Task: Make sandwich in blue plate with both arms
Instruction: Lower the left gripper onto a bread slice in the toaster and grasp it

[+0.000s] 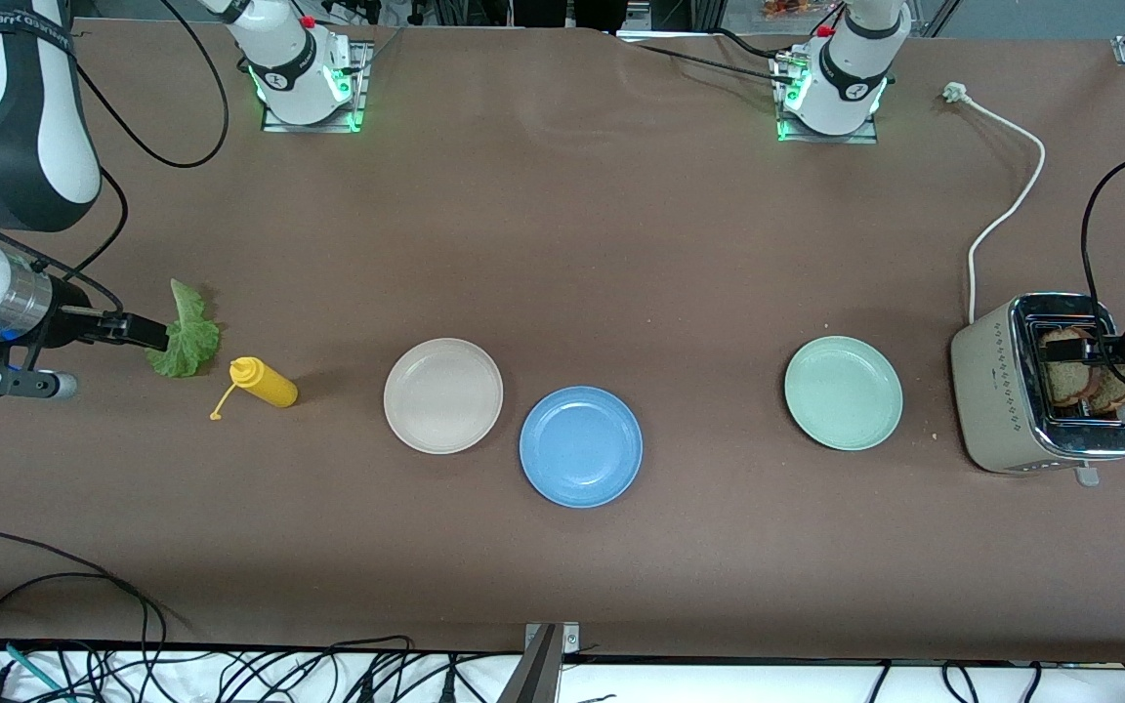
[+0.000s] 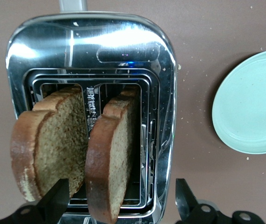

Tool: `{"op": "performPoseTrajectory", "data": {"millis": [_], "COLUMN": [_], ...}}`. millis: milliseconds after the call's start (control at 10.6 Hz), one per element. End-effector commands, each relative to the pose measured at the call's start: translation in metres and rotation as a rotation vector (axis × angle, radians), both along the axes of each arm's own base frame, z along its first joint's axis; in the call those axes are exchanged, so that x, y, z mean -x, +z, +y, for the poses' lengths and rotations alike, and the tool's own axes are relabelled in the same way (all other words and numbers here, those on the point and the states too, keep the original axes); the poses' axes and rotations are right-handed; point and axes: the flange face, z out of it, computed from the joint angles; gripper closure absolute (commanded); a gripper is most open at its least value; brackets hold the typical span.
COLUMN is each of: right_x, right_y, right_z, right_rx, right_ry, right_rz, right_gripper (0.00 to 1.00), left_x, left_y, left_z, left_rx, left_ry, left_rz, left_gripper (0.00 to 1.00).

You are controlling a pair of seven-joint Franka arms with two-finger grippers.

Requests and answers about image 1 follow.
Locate green lettuce leaf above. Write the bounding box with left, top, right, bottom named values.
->
left=145, top=278, right=222, bottom=380

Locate brown bread slice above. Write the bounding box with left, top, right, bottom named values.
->
left=1039, top=327, right=1099, bottom=408
left=1092, top=363, right=1125, bottom=413

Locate yellow squeeze bottle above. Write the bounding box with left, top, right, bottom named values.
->
left=209, top=356, right=299, bottom=422

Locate green round plate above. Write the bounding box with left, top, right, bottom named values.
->
left=783, top=335, right=904, bottom=452

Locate beige round plate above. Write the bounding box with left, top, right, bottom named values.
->
left=383, top=337, right=505, bottom=456

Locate blue round plate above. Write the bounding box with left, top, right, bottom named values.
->
left=519, top=386, right=644, bottom=509

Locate beige chrome toaster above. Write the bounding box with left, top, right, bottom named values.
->
left=949, top=293, right=1125, bottom=487

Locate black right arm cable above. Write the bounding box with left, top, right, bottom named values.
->
left=0, top=0, right=231, bottom=318

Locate white toaster power cord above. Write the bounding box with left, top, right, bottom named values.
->
left=941, top=82, right=1048, bottom=325

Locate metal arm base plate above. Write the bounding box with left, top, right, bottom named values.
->
left=771, top=54, right=881, bottom=145
left=260, top=41, right=375, bottom=134

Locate teal cable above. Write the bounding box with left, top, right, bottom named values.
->
left=0, top=635, right=65, bottom=700

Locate black base cable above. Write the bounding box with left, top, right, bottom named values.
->
left=611, top=27, right=800, bottom=87

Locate grey metal table bracket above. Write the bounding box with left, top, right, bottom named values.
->
left=499, top=622, right=581, bottom=703

